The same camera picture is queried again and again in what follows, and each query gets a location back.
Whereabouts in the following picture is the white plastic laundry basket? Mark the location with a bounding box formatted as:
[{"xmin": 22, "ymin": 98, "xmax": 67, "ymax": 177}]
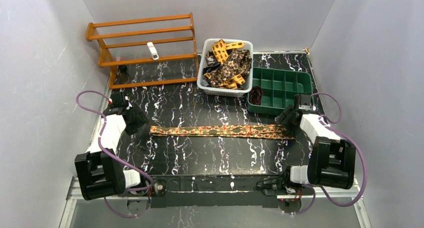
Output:
[{"xmin": 197, "ymin": 38, "xmax": 253, "ymax": 97}]

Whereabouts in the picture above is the yellow beetle print tie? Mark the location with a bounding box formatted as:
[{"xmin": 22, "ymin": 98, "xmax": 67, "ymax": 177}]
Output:
[{"xmin": 210, "ymin": 39, "xmax": 247, "ymax": 90}]

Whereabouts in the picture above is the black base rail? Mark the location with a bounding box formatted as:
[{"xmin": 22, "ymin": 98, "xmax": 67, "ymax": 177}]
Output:
[{"xmin": 127, "ymin": 174, "xmax": 314, "ymax": 214}]

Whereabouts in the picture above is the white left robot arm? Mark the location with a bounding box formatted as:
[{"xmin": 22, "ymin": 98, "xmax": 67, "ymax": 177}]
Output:
[{"xmin": 74, "ymin": 92, "xmax": 154, "ymax": 200}]

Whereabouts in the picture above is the green compartment tray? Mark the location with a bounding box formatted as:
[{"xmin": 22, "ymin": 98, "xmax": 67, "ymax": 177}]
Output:
[{"xmin": 247, "ymin": 67, "xmax": 313, "ymax": 116}]

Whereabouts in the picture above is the orange wooden rack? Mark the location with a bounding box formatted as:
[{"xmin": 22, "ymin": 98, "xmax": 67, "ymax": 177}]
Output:
[{"xmin": 85, "ymin": 13, "xmax": 199, "ymax": 90}]

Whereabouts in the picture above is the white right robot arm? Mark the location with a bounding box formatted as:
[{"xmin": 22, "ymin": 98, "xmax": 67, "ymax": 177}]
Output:
[{"xmin": 275, "ymin": 94, "xmax": 356, "ymax": 189}]

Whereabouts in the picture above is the aluminium frame rail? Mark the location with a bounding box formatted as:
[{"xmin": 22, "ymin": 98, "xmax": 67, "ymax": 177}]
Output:
[{"xmin": 58, "ymin": 175, "xmax": 373, "ymax": 228}]

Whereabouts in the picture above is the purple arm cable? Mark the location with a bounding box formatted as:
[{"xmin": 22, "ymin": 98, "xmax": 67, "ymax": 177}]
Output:
[
  {"xmin": 75, "ymin": 90, "xmax": 155, "ymax": 219},
  {"xmin": 293, "ymin": 92, "xmax": 369, "ymax": 217}
]

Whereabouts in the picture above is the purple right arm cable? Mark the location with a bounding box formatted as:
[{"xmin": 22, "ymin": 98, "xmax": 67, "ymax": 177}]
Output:
[{"xmin": 293, "ymin": 92, "xmax": 369, "ymax": 217}]

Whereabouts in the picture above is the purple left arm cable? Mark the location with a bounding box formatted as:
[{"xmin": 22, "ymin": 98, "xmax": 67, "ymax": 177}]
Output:
[{"xmin": 75, "ymin": 90, "xmax": 155, "ymax": 219}]

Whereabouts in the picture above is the cream flamingo paisley tie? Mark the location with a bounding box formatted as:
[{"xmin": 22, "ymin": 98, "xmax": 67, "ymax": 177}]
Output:
[{"xmin": 149, "ymin": 124, "xmax": 296, "ymax": 140}]

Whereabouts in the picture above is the dark blue floral tie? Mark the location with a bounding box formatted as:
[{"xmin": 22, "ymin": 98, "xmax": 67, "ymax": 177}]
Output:
[{"xmin": 201, "ymin": 51, "xmax": 221, "ymax": 88}]

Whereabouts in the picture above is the dark red rolled tie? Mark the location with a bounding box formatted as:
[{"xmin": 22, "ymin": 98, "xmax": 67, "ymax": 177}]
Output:
[{"xmin": 248, "ymin": 86, "xmax": 263, "ymax": 105}]

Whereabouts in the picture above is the black tropical floral tie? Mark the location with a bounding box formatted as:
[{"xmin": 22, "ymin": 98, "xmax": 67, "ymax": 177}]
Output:
[{"xmin": 203, "ymin": 50, "xmax": 252, "ymax": 89}]

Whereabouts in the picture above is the white clip on rack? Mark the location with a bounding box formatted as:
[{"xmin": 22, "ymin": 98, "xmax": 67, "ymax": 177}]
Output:
[{"xmin": 146, "ymin": 42, "xmax": 159, "ymax": 61}]

